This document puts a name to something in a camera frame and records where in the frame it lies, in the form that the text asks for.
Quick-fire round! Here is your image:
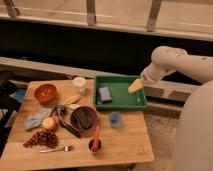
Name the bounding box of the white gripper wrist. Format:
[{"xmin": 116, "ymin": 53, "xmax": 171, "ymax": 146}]
[{"xmin": 128, "ymin": 63, "xmax": 166, "ymax": 93}]

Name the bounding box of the bunch of dark grapes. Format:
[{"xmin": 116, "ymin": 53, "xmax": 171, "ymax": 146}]
[{"xmin": 23, "ymin": 131, "xmax": 58, "ymax": 148}]

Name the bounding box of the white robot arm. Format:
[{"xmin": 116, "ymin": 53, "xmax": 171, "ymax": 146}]
[{"xmin": 128, "ymin": 46, "xmax": 213, "ymax": 171}]

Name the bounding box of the green plastic tray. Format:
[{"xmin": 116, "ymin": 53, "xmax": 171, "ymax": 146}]
[{"xmin": 93, "ymin": 76, "xmax": 147, "ymax": 111}]

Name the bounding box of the blue grey sponge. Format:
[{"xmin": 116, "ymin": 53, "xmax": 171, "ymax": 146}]
[{"xmin": 99, "ymin": 87, "xmax": 112, "ymax": 102}]

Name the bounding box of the blue plastic cup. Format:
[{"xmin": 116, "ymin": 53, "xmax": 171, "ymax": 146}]
[{"xmin": 109, "ymin": 112, "xmax": 122, "ymax": 128}]

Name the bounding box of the yellow banana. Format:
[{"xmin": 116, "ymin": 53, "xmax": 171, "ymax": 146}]
[{"xmin": 62, "ymin": 94, "xmax": 81, "ymax": 105}]

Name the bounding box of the black block in bowl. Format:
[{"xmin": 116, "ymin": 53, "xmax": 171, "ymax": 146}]
[{"xmin": 74, "ymin": 110, "xmax": 91, "ymax": 129}]

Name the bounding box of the dark maroon bowl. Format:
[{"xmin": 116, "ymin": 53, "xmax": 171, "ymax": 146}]
[{"xmin": 70, "ymin": 106, "xmax": 97, "ymax": 131}]

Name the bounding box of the orange carrot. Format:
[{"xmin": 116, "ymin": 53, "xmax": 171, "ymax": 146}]
[{"xmin": 92, "ymin": 125, "xmax": 100, "ymax": 152}]

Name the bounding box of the wooden table board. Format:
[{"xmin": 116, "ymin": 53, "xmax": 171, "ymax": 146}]
[{"xmin": 0, "ymin": 81, "xmax": 154, "ymax": 171}]

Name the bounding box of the red orange bowl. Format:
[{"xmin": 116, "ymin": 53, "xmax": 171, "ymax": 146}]
[{"xmin": 34, "ymin": 84, "xmax": 57, "ymax": 104}]

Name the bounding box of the silver spoon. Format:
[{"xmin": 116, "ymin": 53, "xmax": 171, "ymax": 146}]
[{"xmin": 40, "ymin": 145, "xmax": 74, "ymax": 153}]

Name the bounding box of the red yellow apple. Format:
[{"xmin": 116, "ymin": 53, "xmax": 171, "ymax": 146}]
[{"xmin": 42, "ymin": 117, "xmax": 58, "ymax": 131}]

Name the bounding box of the grey blue cloth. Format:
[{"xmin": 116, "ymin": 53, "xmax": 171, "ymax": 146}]
[{"xmin": 24, "ymin": 108, "xmax": 51, "ymax": 131}]

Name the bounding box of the blue object at left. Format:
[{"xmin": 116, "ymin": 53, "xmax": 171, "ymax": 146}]
[{"xmin": 11, "ymin": 88, "xmax": 26, "ymax": 103}]

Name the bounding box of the black chair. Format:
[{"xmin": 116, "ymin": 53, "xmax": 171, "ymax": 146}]
[{"xmin": 0, "ymin": 70, "xmax": 21, "ymax": 156}]

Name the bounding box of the black handled metal tool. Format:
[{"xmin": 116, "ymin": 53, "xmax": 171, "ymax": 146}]
[{"xmin": 53, "ymin": 106, "xmax": 81, "ymax": 138}]

